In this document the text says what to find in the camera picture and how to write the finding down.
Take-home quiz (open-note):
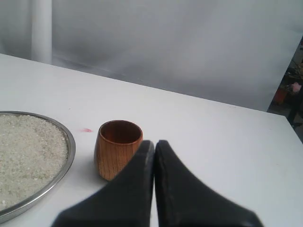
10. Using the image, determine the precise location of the white vertical pole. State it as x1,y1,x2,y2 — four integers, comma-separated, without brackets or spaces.
31,0,52,64

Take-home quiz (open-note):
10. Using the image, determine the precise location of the white backdrop curtain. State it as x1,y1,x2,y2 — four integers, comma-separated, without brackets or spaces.
0,0,303,111

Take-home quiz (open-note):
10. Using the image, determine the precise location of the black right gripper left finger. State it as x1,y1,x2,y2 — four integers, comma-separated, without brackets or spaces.
52,140,155,227

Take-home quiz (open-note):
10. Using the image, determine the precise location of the round steel rice tray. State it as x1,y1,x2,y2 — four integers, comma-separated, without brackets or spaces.
0,111,76,223

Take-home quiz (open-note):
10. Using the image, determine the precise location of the brown wooden cup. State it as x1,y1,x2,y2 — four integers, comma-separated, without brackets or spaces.
94,120,143,181

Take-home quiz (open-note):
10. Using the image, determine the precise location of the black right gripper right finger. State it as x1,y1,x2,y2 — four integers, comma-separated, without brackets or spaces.
154,140,263,227

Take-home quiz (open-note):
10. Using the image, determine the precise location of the rice heap in tray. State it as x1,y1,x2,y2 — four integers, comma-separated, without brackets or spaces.
0,114,68,210

